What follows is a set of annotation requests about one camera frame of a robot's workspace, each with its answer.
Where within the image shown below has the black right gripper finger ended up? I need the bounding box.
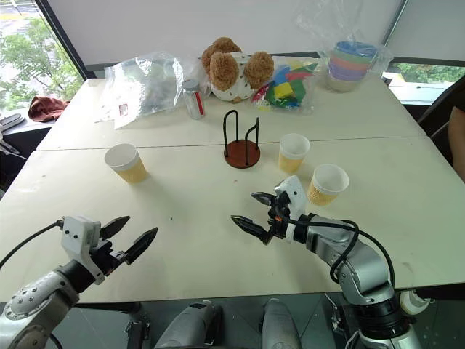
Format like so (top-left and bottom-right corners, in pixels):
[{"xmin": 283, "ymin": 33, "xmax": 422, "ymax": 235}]
[
  {"xmin": 251, "ymin": 191, "xmax": 279, "ymax": 209},
  {"xmin": 230, "ymin": 214, "xmax": 273, "ymax": 247}
]

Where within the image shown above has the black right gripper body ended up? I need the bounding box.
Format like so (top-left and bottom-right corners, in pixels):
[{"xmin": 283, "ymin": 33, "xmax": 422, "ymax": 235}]
[{"xmin": 267, "ymin": 191, "xmax": 292, "ymax": 241}]

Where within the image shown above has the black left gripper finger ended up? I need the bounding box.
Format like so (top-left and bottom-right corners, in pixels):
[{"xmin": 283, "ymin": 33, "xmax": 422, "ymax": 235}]
[
  {"xmin": 124, "ymin": 227, "xmax": 159, "ymax": 266},
  {"xmin": 100, "ymin": 215, "xmax": 131, "ymax": 241}
]

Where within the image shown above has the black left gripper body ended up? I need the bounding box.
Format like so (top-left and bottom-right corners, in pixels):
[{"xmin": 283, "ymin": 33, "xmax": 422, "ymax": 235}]
[{"xmin": 88, "ymin": 238, "xmax": 129, "ymax": 278}]

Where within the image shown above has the yellow ribbed paper cup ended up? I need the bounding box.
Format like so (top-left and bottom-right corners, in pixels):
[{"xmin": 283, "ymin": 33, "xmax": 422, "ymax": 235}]
[
  {"xmin": 278, "ymin": 132, "xmax": 311, "ymax": 174},
  {"xmin": 306, "ymin": 163, "xmax": 350, "ymax": 208},
  {"xmin": 104, "ymin": 143, "xmax": 150, "ymax": 185}
]

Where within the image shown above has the grey rounded robot leg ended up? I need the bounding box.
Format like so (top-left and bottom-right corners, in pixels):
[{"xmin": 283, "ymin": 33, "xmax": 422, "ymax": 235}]
[
  {"xmin": 260, "ymin": 298, "xmax": 303, "ymax": 349},
  {"xmin": 155, "ymin": 300, "xmax": 225, "ymax": 349}
]

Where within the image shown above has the bag of colourful blocks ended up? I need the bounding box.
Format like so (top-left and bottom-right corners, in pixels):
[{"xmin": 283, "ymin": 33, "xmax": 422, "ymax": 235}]
[{"xmin": 249, "ymin": 56, "xmax": 321, "ymax": 116}]

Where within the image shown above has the clear bottle with red label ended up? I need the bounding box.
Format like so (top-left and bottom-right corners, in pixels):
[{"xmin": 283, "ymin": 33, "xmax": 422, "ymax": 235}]
[{"xmin": 181, "ymin": 79, "xmax": 206, "ymax": 121}]

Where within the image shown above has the brown and white plush bear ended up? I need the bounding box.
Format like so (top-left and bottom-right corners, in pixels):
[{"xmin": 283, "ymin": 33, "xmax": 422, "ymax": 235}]
[{"xmin": 200, "ymin": 36, "xmax": 275, "ymax": 103}]

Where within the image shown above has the red-brown crumpled cloth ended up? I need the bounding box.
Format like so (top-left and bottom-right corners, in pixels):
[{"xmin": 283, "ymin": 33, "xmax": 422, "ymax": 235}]
[{"xmin": 28, "ymin": 95, "xmax": 70, "ymax": 123}]

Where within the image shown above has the clear plastic zip bag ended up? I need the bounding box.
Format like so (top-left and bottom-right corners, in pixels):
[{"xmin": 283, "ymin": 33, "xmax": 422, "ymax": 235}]
[{"xmin": 94, "ymin": 50, "xmax": 185, "ymax": 132}]

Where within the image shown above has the dark flat object on sill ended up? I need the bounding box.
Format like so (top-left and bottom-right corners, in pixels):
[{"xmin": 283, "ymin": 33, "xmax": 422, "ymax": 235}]
[{"xmin": 0, "ymin": 113, "xmax": 27, "ymax": 129}]

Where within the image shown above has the white cylindrical robot part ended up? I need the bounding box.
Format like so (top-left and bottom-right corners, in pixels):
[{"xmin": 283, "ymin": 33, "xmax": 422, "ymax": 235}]
[{"xmin": 398, "ymin": 288, "xmax": 436, "ymax": 316}]

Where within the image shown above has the stack of pastel plastic bowls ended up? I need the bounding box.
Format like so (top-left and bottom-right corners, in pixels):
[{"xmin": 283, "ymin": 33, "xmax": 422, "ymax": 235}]
[{"xmin": 324, "ymin": 40, "xmax": 379, "ymax": 92}]

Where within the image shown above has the clear bag around bowls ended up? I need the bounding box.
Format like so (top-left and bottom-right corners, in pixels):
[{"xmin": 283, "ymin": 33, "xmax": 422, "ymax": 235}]
[{"xmin": 294, "ymin": 0, "xmax": 396, "ymax": 95}]

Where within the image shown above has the dark chair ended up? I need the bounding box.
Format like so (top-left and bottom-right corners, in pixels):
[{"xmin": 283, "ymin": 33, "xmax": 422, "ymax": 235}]
[{"xmin": 416, "ymin": 76, "xmax": 465, "ymax": 185}]

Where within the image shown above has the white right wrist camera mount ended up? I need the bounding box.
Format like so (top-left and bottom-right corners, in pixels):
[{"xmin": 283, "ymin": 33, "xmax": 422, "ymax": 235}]
[{"xmin": 273, "ymin": 175, "xmax": 308, "ymax": 244}]

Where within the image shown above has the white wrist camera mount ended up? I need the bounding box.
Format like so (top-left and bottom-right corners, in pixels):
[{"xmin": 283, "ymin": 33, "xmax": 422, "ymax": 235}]
[
  {"xmin": 60, "ymin": 215, "xmax": 107, "ymax": 286},
  {"xmin": 273, "ymin": 175, "xmax": 308, "ymax": 244}
]

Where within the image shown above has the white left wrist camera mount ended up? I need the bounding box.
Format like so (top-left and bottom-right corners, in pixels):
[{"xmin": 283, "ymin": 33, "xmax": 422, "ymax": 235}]
[{"xmin": 60, "ymin": 215, "xmax": 107, "ymax": 286}]

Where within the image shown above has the brown cup holder stand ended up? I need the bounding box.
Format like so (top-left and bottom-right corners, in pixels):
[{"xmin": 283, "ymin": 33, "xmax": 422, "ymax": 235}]
[{"xmin": 222, "ymin": 109, "xmax": 262, "ymax": 169}]

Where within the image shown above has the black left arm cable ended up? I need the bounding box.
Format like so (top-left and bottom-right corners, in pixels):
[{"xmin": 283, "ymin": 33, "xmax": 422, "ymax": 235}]
[{"xmin": 0, "ymin": 217, "xmax": 67, "ymax": 270}]

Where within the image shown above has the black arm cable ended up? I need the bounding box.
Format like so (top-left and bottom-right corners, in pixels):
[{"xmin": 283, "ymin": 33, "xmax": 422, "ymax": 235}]
[
  {"xmin": 286, "ymin": 217, "xmax": 396, "ymax": 292},
  {"xmin": 0, "ymin": 217, "xmax": 67, "ymax": 270}
]

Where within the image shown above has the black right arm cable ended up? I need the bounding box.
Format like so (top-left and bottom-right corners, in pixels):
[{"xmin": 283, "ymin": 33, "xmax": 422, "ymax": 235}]
[{"xmin": 286, "ymin": 217, "xmax": 396, "ymax": 292}]

